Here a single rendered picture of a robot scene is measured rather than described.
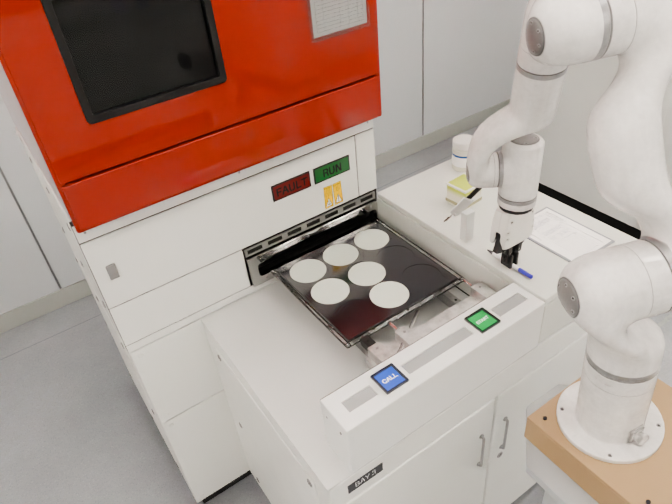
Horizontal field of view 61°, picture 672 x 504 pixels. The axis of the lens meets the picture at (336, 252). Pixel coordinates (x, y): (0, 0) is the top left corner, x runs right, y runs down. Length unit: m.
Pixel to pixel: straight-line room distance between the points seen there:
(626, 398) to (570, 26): 0.62
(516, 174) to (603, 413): 0.49
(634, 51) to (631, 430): 0.66
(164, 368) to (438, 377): 0.79
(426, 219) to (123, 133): 0.81
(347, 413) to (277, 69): 0.76
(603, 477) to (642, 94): 0.67
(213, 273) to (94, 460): 1.17
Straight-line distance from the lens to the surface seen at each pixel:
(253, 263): 1.57
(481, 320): 1.31
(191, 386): 1.75
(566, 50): 0.88
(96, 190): 1.28
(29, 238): 3.04
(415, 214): 1.62
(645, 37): 0.94
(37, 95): 1.20
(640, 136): 0.92
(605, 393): 1.13
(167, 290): 1.52
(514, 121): 1.18
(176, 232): 1.44
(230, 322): 1.57
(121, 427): 2.56
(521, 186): 1.29
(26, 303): 3.22
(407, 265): 1.55
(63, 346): 3.02
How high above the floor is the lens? 1.88
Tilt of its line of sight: 37 degrees down
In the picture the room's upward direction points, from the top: 7 degrees counter-clockwise
